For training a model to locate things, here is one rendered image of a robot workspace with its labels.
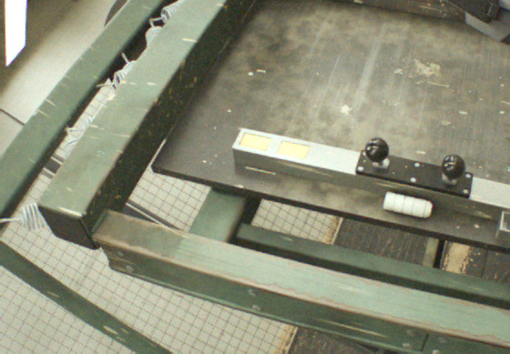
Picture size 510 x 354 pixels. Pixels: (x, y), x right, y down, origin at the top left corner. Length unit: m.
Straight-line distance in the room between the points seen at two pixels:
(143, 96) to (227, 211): 0.26
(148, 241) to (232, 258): 0.14
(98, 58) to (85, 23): 4.98
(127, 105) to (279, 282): 0.44
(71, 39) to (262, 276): 5.85
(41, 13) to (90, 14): 0.57
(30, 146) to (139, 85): 0.53
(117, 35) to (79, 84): 0.23
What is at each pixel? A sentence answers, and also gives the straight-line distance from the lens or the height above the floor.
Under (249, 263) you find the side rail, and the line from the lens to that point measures 0.88.
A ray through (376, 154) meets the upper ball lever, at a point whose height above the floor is 1.55.
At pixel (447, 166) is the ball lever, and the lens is 0.87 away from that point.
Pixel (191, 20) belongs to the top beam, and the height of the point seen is 1.92.
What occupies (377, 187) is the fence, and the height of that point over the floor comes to 1.48.
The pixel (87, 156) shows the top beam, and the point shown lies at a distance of 1.02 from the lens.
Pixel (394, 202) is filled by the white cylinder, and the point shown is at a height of 1.46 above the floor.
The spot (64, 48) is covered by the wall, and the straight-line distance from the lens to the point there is 6.52.
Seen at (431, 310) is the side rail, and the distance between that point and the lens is 0.85.
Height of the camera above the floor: 1.79
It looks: 7 degrees down
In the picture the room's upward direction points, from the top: 59 degrees counter-clockwise
